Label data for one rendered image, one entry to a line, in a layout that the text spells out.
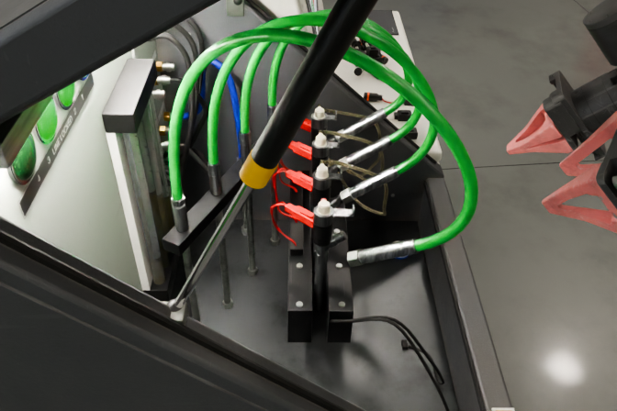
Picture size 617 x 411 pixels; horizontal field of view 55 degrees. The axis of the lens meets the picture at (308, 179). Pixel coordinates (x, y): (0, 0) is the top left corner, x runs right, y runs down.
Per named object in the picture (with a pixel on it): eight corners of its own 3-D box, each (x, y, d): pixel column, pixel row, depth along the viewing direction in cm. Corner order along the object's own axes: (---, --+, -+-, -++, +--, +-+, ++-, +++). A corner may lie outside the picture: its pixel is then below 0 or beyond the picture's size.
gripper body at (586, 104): (544, 76, 73) (604, 42, 69) (587, 135, 76) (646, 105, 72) (546, 103, 68) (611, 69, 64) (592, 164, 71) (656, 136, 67)
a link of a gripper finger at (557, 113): (487, 109, 78) (555, 72, 72) (517, 148, 80) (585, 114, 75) (486, 138, 73) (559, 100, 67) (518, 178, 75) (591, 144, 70)
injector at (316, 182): (339, 275, 102) (346, 180, 88) (309, 275, 102) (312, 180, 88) (338, 263, 104) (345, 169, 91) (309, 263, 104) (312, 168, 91)
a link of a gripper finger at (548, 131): (497, 123, 78) (566, 86, 73) (527, 160, 81) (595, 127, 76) (497, 152, 73) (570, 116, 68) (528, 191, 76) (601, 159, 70)
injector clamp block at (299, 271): (348, 368, 99) (353, 310, 89) (287, 368, 99) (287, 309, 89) (338, 226, 125) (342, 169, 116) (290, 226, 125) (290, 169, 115)
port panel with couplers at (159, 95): (174, 178, 102) (147, 3, 82) (154, 177, 102) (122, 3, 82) (185, 134, 112) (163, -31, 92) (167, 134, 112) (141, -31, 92)
